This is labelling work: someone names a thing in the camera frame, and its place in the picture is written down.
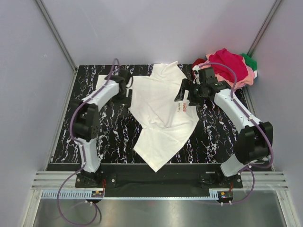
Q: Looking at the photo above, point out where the white t-shirt red print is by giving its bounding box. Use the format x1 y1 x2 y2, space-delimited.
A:
96 61 204 173

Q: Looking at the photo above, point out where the dark red t-shirt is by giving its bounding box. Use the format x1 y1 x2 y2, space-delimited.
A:
192 58 206 79

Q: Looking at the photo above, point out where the magenta t-shirt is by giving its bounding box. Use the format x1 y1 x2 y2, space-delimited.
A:
207 48 249 83

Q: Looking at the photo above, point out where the green t-shirt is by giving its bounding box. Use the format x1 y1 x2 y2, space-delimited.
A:
240 53 258 71

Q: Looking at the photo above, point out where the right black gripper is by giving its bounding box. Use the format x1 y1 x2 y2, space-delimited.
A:
174 79 205 107

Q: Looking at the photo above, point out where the right aluminium corner post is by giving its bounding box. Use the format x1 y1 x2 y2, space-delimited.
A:
247 0 284 57

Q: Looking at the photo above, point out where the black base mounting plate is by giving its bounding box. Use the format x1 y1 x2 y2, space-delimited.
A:
75 164 243 189

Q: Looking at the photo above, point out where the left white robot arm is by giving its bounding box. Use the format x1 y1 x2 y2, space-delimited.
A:
70 70 132 187

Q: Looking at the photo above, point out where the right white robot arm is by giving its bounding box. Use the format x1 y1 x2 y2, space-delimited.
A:
175 79 274 188

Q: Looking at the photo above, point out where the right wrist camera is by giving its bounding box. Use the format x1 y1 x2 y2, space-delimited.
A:
198 67 217 84

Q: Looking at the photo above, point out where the grey slotted cable duct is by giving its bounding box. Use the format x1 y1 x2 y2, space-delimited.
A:
42 190 218 200

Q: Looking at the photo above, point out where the aluminium corner post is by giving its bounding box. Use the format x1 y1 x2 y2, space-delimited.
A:
247 0 284 57
34 0 78 73

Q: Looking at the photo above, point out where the aluminium rail profile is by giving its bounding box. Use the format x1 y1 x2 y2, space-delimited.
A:
31 171 288 191

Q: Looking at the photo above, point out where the left aluminium corner post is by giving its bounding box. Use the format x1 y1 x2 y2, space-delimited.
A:
34 0 78 73

